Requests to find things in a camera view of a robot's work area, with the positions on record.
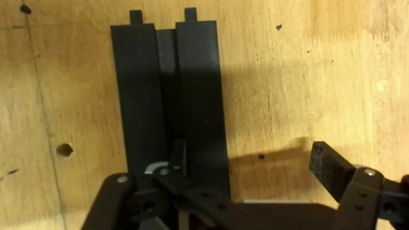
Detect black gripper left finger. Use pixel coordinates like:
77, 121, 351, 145
81, 140, 234, 230

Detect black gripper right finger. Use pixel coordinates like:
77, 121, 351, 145
310, 141, 409, 230

